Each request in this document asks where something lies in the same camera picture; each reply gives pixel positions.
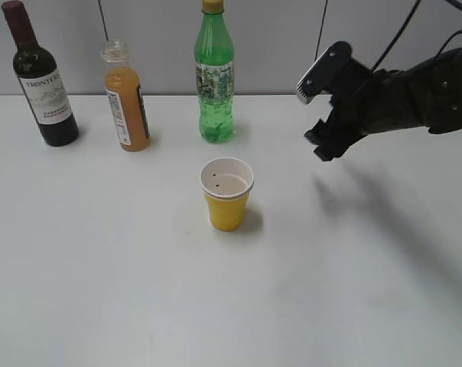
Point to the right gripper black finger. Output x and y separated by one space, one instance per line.
331 140

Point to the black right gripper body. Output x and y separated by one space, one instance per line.
366 103

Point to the right gripper silver-edged finger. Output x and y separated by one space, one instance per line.
334 72

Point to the yellow paper cup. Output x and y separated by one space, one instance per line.
226 183

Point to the orange juice bottle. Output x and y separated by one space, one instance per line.
124 93

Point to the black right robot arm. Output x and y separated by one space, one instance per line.
446 86

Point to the green plastic soda bottle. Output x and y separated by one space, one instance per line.
214 70

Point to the dark red wine bottle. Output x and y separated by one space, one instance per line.
40 80

